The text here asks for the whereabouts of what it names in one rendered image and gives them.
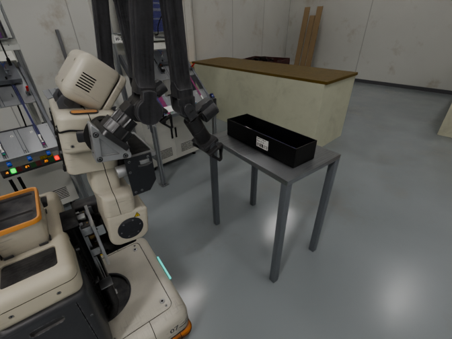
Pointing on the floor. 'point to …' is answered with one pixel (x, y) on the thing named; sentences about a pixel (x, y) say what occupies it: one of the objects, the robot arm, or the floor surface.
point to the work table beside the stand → (283, 175)
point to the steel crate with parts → (270, 59)
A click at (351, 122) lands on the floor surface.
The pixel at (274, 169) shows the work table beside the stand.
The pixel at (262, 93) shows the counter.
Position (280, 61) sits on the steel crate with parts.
